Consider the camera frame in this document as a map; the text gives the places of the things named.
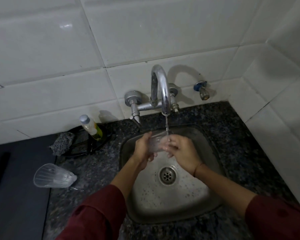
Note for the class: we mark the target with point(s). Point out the person's right hand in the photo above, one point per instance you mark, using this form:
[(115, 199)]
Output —
[(183, 152)]

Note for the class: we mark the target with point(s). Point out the person's left hand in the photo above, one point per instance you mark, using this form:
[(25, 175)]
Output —
[(141, 150)]

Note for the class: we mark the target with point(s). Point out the person's left thumb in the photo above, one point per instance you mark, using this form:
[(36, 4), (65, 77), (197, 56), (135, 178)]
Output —
[(148, 140)]

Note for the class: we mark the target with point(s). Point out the person's right fingers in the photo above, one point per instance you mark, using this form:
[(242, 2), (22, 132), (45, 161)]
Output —
[(168, 147)]

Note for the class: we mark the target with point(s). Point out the person's right forearm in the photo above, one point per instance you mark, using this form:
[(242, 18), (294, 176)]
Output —
[(250, 204)]

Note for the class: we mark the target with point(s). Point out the person's left forearm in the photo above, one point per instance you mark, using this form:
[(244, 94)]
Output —
[(102, 204)]

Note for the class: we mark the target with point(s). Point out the sink drain strainer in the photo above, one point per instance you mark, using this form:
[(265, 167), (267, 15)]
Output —
[(167, 175)]

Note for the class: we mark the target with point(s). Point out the stainless steel sink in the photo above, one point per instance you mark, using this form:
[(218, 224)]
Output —
[(170, 187)]

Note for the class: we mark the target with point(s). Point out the dish soap bottle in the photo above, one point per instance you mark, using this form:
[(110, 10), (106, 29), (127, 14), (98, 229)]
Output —
[(91, 126)]

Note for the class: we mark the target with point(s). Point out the black soap tray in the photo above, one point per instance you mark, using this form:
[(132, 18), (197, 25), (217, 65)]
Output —
[(87, 143)]

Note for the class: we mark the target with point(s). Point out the grey scrub sponge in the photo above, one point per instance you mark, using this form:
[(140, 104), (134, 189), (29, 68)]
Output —
[(62, 143)]

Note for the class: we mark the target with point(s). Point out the clear ribbed plastic cup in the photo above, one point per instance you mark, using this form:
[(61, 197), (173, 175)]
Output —
[(53, 176)]

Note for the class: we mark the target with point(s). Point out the dark grey mat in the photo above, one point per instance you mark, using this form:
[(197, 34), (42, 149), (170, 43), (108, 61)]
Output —
[(18, 189)]

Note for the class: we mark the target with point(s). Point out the chrome wall faucet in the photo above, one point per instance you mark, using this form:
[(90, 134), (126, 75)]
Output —
[(155, 97)]

